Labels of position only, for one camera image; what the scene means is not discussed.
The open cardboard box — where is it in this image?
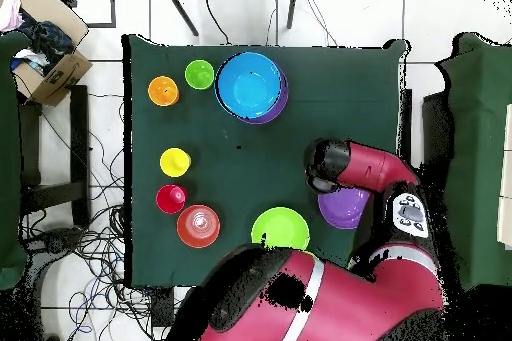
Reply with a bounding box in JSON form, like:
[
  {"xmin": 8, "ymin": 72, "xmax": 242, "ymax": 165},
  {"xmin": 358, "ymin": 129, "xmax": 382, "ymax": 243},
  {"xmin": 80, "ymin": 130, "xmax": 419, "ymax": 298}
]
[{"xmin": 11, "ymin": 0, "xmax": 94, "ymax": 107}]

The black power strip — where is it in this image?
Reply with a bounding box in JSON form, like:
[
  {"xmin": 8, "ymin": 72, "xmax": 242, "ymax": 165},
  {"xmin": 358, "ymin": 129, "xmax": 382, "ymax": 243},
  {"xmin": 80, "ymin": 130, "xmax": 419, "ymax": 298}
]
[{"xmin": 150, "ymin": 287, "xmax": 175, "ymax": 328}]

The orange-red plastic bowl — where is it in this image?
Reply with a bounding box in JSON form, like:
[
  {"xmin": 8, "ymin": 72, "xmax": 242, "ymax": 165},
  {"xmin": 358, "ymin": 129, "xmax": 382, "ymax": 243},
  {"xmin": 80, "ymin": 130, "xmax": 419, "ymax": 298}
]
[{"xmin": 176, "ymin": 204, "xmax": 222, "ymax": 249}]

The dark blue cloth bundle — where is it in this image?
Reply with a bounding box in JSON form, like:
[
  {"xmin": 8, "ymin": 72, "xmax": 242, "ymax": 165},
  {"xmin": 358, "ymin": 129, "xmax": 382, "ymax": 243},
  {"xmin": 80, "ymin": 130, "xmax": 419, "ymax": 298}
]
[{"xmin": 19, "ymin": 20, "xmax": 75, "ymax": 74}]

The tangle of floor cables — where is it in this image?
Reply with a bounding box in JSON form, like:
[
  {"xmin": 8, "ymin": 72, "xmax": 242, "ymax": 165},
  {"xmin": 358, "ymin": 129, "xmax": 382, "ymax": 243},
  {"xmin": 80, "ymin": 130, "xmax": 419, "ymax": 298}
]
[{"xmin": 19, "ymin": 88, "xmax": 189, "ymax": 341}]

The shallow purple plastic bowl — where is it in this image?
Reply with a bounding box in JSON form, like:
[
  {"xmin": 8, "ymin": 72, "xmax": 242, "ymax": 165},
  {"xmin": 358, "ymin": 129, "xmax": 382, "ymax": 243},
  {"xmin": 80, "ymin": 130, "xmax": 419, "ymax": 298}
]
[{"xmin": 235, "ymin": 70, "xmax": 290, "ymax": 125}]

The blue plastic bowl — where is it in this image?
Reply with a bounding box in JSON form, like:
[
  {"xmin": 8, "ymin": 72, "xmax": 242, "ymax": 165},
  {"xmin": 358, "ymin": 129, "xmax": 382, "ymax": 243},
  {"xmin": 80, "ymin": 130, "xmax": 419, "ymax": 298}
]
[{"xmin": 214, "ymin": 51, "xmax": 286, "ymax": 119}]

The green plastic bowl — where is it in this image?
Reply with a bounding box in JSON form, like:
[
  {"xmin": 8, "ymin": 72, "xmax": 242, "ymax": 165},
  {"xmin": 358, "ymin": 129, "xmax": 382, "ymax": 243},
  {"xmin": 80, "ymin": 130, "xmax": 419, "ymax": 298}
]
[{"xmin": 250, "ymin": 206, "xmax": 311, "ymax": 252}]

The black bench frame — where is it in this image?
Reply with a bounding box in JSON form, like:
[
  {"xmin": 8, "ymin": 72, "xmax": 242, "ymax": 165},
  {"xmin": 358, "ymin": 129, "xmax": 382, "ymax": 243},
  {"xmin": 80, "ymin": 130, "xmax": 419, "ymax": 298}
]
[{"xmin": 17, "ymin": 84, "xmax": 91, "ymax": 226}]

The green cloth covered table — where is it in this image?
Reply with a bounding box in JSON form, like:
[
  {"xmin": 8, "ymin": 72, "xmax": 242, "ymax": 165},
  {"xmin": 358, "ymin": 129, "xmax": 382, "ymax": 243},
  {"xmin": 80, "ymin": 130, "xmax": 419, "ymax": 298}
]
[
  {"xmin": 433, "ymin": 32, "xmax": 512, "ymax": 293},
  {"xmin": 0, "ymin": 30, "xmax": 31, "ymax": 291}
]

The green plastic cup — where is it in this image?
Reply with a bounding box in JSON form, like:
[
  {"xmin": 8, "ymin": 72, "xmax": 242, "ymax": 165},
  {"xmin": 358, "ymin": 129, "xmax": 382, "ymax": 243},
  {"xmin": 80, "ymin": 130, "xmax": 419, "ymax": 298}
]
[{"xmin": 184, "ymin": 59, "xmax": 216, "ymax": 91}]

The red plastic cup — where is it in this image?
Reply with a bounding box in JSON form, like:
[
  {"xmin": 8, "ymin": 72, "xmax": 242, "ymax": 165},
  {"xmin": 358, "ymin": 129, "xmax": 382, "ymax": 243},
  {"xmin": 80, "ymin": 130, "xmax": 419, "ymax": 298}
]
[{"xmin": 155, "ymin": 184, "xmax": 188, "ymax": 215}]

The orange plastic cup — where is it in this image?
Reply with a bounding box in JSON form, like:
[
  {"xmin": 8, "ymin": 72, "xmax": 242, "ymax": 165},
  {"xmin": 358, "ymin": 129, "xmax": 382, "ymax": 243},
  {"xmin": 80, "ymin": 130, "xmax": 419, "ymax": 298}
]
[{"xmin": 147, "ymin": 75, "xmax": 180, "ymax": 107}]

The pink cloth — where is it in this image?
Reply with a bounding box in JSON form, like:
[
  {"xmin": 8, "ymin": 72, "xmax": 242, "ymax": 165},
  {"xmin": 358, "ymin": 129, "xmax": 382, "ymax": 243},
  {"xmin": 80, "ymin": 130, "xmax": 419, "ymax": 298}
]
[{"xmin": 0, "ymin": 0, "xmax": 24, "ymax": 33}]

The yellow plastic cup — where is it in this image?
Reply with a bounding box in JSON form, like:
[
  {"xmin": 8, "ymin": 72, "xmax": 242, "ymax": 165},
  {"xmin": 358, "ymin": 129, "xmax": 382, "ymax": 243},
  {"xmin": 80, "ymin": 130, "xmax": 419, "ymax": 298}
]
[{"xmin": 159, "ymin": 147, "xmax": 192, "ymax": 179}]

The black box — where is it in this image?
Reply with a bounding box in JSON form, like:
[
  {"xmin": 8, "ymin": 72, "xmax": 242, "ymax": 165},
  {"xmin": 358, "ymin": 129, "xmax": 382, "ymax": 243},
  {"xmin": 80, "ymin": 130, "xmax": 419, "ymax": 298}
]
[{"xmin": 421, "ymin": 90, "xmax": 455, "ymax": 170}]

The dark green tablecloth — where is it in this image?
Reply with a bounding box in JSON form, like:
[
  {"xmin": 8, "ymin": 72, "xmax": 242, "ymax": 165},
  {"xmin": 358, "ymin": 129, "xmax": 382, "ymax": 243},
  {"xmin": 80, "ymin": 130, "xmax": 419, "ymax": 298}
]
[{"xmin": 121, "ymin": 33, "xmax": 411, "ymax": 290}]

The black floor frame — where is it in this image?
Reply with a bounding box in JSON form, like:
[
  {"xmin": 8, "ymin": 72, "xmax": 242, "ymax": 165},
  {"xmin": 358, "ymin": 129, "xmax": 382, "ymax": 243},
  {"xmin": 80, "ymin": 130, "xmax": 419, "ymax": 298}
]
[{"xmin": 56, "ymin": 0, "xmax": 117, "ymax": 29}]

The deep purple plastic bowl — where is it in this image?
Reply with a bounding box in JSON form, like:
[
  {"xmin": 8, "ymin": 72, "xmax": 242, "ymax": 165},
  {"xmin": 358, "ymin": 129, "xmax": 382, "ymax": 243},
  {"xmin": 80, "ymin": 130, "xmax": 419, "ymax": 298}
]
[{"xmin": 317, "ymin": 186, "xmax": 371, "ymax": 230}]

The grey pedestal foot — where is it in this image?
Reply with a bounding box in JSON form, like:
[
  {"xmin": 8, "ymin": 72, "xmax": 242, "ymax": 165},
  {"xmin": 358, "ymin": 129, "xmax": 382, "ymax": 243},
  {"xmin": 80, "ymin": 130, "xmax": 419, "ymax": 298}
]
[{"xmin": 23, "ymin": 226, "xmax": 85, "ymax": 254}]

